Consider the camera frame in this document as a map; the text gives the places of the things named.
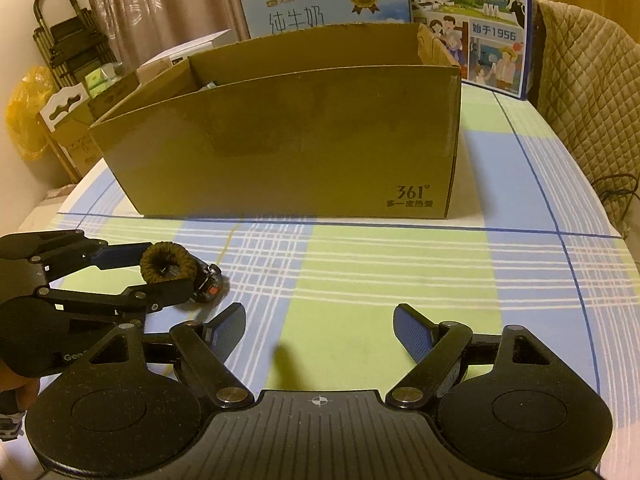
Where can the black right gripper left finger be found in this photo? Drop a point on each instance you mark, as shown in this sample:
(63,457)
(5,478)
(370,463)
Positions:
(204,348)

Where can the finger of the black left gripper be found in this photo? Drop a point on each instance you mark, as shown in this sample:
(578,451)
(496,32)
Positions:
(156,296)
(119,256)

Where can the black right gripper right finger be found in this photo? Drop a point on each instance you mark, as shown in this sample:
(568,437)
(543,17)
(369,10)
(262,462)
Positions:
(437,350)

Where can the left hand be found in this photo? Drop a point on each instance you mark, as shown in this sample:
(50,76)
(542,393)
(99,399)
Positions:
(25,389)

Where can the small black tag device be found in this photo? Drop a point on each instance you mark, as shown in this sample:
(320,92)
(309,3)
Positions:
(208,282)

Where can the plaid bed sheet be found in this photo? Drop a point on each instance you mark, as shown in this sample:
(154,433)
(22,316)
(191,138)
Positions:
(526,242)

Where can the open cardboard box with tissues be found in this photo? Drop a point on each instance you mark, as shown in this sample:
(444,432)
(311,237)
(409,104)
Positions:
(71,111)

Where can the yellow plastic bag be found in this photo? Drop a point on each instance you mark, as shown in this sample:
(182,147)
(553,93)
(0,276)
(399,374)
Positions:
(28,97)

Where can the white product box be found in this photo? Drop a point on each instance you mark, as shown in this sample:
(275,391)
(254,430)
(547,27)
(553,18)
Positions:
(214,40)

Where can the black folding cart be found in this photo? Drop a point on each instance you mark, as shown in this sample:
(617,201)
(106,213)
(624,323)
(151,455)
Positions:
(72,48)

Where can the brown cardboard box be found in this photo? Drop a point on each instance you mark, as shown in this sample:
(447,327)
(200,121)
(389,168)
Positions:
(338,121)

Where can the quilted beige chair cover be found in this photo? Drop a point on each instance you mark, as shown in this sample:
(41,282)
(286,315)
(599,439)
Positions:
(589,93)

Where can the light blue milk carton box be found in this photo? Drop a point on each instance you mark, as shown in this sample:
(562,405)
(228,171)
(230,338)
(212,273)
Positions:
(274,17)

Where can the dark blue milk carton box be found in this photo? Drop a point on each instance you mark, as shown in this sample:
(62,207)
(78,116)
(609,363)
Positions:
(489,39)

